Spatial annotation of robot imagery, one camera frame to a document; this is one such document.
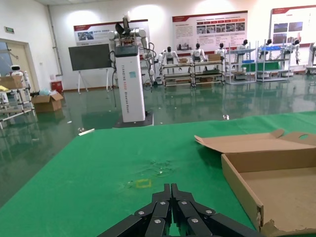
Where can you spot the white machine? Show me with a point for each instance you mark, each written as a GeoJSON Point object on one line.
{"type": "Point", "coordinates": [312, 59]}

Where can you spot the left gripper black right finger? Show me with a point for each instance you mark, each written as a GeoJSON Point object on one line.
{"type": "Point", "coordinates": [202, 222]}

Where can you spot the green exit sign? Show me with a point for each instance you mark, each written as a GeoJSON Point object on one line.
{"type": "Point", "coordinates": [9, 29]}

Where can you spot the open cardboard carton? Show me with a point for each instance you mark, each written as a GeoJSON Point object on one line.
{"type": "Point", "coordinates": [45, 105]}

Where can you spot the green sheet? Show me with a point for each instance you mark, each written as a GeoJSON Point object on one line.
{"type": "Point", "coordinates": [267, 66]}

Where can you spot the teal plastic bag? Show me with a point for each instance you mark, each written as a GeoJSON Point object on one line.
{"type": "Point", "coordinates": [44, 91]}

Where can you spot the wall poster with robot photo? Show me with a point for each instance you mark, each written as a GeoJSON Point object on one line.
{"type": "Point", "coordinates": [93, 32]}

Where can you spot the small round-headed white robot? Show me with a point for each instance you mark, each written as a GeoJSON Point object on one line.
{"type": "Point", "coordinates": [16, 67]}

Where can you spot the white humanoid robot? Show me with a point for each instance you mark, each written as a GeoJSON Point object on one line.
{"type": "Point", "coordinates": [268, 42]}
{"type": "Point", "coordinates": [169, 55]}
{"type": "Point", "coordinates": [243, 47]}
{"type": "Point", "coordinates": [296, 43]}
{"type": "Point", "coordinates": [221, 51]}
{"type": "Point", "coordinates": [197, 53]}

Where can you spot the small blue bin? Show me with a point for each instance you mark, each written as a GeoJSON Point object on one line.
{"type": "Point", "coordinates": [248, 61]}

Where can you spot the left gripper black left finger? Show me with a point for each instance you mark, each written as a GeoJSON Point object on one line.
{"type": "Point", "coordinates": [148, 222]}

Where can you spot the green table cloth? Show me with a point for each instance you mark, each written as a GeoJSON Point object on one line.
{"type": "Point", "coordinates": [98, 160]}

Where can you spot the pipe-frame workbench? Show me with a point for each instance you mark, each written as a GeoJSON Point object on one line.
{"type": "Point", "coordinates": [208, 63]}
{"type": "Point", "coordinates": [176, 66]}

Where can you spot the grey metal shelf rack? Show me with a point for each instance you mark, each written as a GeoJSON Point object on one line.
{"type": "Point", "coordinates": [274, 73]}
{"type": "Point", "coordinates": [240, 50]}

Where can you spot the small cardboard box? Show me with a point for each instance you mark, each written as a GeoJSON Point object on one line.
{"type": "Point", "coordinates": [184, 60]}
{"type": "Point", "coordinates": [214, 57]}

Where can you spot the long blue bin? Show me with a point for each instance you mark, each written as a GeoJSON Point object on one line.
{"type": "Point", "coordinates": [269, 48]}

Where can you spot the white wall pipe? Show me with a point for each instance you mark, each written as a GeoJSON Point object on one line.
{"type": "Point", "coordinates": [55, 49]}

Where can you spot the beige door with frame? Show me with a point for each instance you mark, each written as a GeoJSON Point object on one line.
{"type": "Point", "coordinates": [21, 59]}

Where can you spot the red box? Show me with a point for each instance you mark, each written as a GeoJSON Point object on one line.
{"type": "Point", "coordinates": [57, 86]}

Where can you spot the torn-edged open cardboard box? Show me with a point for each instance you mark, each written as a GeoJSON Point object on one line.
{"type": "Point", "coordinates": [284, 197]}

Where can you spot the wide wall poster photo row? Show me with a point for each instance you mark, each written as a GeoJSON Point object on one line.
{"type": "Point", "coordinates": [187, 32]}

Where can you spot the closed cardboard carton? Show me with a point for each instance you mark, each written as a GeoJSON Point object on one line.
{"type": "Point", "coordinates": [11, 82]}

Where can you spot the white pipe-frame rack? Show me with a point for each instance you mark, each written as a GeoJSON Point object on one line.
{"type": "Point", "coordinates": [17, 115]}

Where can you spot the wall poster with dark photos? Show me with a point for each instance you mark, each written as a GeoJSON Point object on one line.
{"type": "Point", "coordinates": [308, 22]}

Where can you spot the white strip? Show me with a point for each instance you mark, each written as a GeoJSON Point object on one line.
{"type": "Point", "coordinates": [86, 131]}

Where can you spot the black display on stand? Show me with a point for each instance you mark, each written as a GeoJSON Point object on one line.
{"type": "Point", "coordinates": [89, 56]}

